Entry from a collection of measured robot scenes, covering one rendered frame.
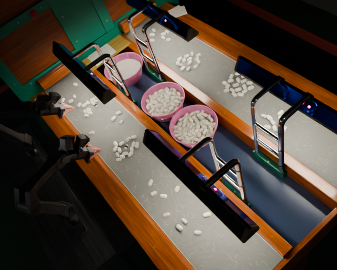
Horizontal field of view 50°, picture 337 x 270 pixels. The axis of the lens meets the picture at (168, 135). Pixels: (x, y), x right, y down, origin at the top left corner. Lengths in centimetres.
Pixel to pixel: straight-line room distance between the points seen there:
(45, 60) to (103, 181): 98
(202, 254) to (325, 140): 80
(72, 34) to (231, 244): 165
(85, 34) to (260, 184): 152
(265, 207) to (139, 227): 59
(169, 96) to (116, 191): 68
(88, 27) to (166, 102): 79
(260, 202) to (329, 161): 37
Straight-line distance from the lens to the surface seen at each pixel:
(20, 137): 228
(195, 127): 200
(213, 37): 243
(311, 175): 176
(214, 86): 215
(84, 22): 256
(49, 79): 254
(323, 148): 187
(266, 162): 185
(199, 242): 168
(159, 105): 215
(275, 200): 180
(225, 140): 199
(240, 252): 164
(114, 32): 269
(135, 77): 239
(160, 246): 169
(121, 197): 185
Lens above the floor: 230
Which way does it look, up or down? 51 degrees down
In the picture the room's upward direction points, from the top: 24 degrees counter-clockwise
